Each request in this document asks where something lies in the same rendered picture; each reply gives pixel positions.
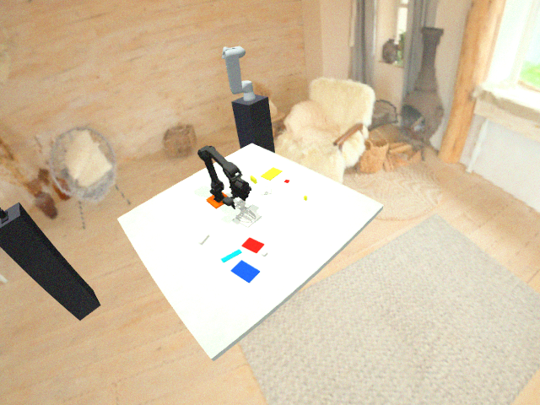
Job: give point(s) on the blue flat plate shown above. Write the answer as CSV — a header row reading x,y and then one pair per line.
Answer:
x,y
245,271

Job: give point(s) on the cyan flat bar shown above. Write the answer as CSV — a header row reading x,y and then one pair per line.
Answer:
x,y
232,255

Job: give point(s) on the yellow flat plate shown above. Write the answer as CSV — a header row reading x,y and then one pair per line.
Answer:
x,y
271,173

